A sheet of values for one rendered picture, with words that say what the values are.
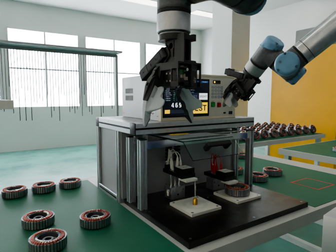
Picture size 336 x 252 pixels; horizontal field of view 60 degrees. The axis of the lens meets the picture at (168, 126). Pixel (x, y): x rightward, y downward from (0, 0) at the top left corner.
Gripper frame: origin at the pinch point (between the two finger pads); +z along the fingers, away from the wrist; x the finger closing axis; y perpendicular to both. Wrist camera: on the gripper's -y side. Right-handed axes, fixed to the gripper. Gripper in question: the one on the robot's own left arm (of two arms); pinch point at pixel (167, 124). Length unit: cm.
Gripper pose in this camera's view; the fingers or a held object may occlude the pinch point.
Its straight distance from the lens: 68.1
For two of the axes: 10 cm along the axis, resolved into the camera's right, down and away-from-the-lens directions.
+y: 6.6, 0.7, -7.5
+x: 7.5, -0.7, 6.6
